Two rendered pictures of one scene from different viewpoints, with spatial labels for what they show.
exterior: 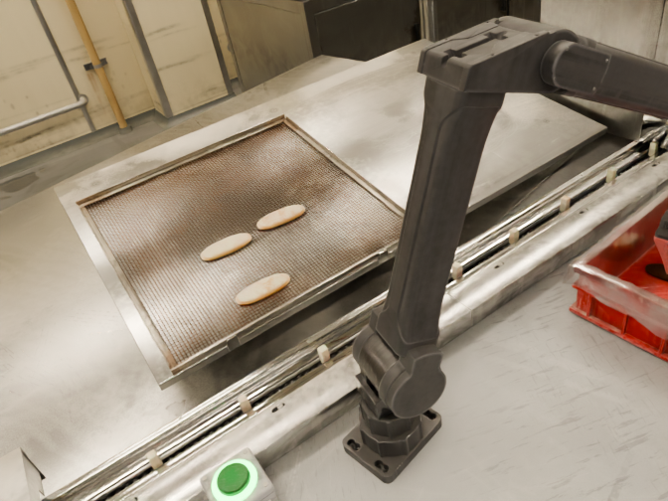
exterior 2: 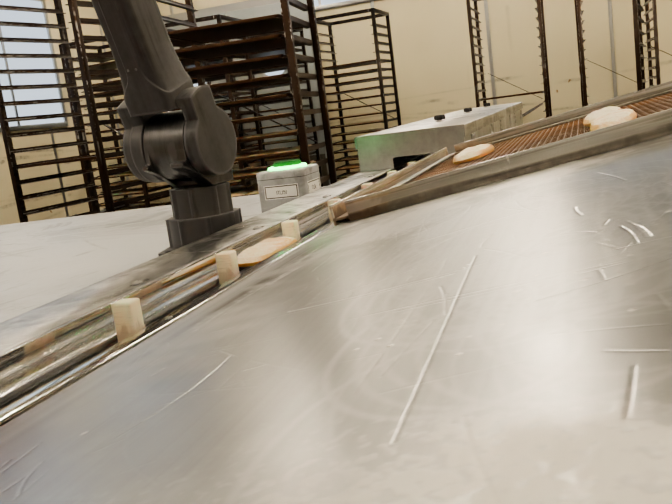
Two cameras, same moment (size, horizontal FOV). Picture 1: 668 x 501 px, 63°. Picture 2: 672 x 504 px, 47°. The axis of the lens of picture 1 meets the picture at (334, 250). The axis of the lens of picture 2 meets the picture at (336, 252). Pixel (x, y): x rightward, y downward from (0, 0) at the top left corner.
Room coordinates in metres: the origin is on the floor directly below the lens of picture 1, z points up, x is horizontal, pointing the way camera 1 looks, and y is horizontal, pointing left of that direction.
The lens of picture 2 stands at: (1.19, -0.56, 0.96)
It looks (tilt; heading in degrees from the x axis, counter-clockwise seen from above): 10 degrees down; 135
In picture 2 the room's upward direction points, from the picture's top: 8 degrees counter-clockwise
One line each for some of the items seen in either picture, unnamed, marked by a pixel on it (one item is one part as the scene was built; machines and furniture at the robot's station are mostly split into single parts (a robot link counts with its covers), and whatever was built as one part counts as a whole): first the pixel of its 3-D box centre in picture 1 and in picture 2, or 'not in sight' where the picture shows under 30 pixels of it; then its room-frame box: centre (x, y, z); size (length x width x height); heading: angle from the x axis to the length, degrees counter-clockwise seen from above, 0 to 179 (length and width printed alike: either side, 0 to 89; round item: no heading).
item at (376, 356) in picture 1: (395, 371); (186, 155); (0.46, -0.04, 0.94); 0.09 x 0.05 x 0.10; 109
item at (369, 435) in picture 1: (390, 417); (204, 220); (0.45, -0.03, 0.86); 0.12 x 0.09 x 0.08; 128
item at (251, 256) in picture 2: not in sight; (267, 248); (0.68, -0.13, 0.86); 0.10 x 0.04 x 0.01; 117
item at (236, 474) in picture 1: (234, 480); (287, 166); (0.38, 0.17, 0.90); 0.04 x 0.04 x 0.02
